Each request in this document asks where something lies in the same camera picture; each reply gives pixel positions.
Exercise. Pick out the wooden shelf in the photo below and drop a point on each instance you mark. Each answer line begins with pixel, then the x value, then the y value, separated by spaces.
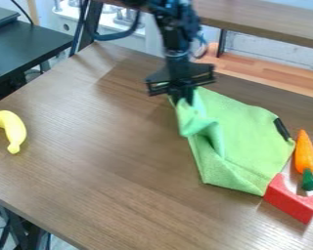
pixel 268 70

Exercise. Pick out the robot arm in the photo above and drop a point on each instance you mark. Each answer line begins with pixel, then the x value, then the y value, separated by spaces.
pixel 177 22

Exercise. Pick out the red toy block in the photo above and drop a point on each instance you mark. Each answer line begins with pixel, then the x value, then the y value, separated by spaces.
pixel 290 200

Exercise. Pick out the green cloth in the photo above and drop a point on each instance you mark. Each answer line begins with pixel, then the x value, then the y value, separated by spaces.
pixel 237 143

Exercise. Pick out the orange toy carrot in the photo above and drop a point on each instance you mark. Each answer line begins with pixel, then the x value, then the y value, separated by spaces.
pixel 306 156

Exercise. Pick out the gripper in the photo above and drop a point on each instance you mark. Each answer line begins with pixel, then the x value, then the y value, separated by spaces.
pixel 181 73

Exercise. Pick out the yellow toy banana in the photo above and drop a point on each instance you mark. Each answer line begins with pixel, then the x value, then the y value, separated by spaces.
pixel 10 128

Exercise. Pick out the black side table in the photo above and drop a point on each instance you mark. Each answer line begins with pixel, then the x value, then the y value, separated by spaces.
pixel 19 49

